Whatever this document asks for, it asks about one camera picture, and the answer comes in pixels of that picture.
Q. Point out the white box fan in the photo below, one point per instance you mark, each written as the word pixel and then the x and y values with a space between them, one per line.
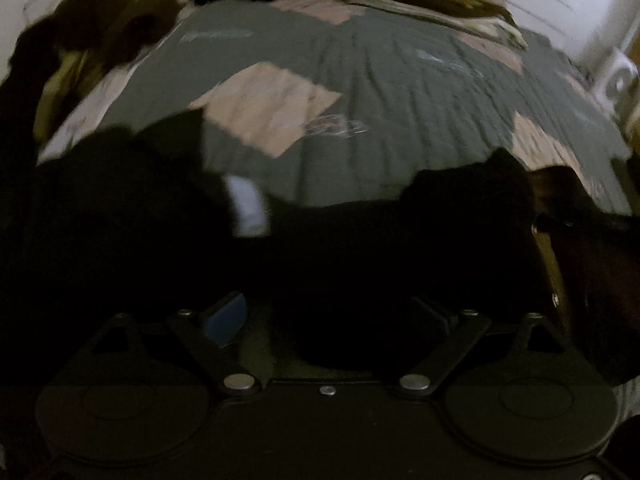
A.
pixel 620 85

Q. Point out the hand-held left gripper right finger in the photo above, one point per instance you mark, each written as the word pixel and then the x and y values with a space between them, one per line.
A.
pixel 427 319

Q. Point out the olive plaid cloth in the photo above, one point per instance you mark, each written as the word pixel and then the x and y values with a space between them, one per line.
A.
pixel 65 90

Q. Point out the black garment with pale label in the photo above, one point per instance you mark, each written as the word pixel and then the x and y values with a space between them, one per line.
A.
pixel 350 260

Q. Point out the dark brown fleece garment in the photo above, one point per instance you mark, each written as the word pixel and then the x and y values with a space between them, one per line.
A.
pixel 100 15

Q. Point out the grey patchwork quilt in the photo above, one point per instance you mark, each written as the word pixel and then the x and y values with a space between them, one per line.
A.
pixel 400 110

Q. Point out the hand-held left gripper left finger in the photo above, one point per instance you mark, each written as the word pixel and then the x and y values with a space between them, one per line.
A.
pixel 227 322

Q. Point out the white printed bedsheet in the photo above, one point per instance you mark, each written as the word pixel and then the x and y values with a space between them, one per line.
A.
pixel 85 120

